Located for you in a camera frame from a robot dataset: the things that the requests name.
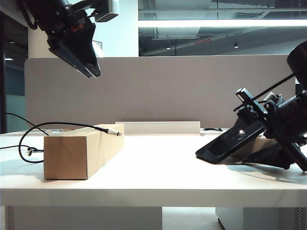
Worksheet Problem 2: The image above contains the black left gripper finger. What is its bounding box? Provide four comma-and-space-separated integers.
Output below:
64, 23, 102, 78
47, 35, 94, 78

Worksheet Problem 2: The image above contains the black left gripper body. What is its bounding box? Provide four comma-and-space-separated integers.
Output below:
37, 4, 97, 41

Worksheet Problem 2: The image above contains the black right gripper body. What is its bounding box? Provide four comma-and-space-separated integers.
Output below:
235, 88, 307, 173

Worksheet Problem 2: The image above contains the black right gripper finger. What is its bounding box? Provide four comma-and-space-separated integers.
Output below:
241, 140, 301, 171
233, 105, 262, 129

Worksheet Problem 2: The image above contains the black smartphone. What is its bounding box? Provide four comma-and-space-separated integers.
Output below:
195, 119, 265, 165

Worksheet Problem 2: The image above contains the black USB charging cable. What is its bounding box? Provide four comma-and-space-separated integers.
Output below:
0, 113, 123, 164

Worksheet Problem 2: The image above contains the beige pulp tray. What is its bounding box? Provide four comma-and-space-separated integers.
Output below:
230, 136, 274, 159

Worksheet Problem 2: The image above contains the white cabinet under desk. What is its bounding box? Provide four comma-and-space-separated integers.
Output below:
215, 207, 307, 230

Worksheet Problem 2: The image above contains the grey fabric desk divider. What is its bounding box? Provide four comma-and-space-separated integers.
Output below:
24, 55, 296, 130

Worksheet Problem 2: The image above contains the long brown cardboard box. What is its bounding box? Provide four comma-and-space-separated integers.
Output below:
43, 124, 126, 181

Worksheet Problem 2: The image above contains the long ceiling light strip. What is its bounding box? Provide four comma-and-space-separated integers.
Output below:
138, 19, 307, 28

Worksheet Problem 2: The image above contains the white desk leg panel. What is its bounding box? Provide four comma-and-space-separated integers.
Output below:
4, 206, 163, 230

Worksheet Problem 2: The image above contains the framed wall notice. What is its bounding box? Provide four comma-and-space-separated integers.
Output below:
92, 40, 104, 58

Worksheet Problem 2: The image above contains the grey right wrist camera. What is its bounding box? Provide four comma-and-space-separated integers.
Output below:
263, 92, 283, 104

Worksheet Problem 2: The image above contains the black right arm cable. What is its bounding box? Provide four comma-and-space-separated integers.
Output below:
251, 71, 298, 100

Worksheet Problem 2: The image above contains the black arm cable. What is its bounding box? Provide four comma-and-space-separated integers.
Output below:
251, 71, 298, 100
20, 0, 39, 31

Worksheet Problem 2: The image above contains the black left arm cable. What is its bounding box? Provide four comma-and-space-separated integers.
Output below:
20, 0, 39, 31

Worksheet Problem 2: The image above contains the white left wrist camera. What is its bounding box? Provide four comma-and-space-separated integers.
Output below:
92, 0, 120, 23

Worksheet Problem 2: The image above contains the aluminium divider base rail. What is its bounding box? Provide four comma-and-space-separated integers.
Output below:
31, 128, 64, 134

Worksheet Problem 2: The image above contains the white cable tray flap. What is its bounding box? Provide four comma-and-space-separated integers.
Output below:
115, 121, 201, 137

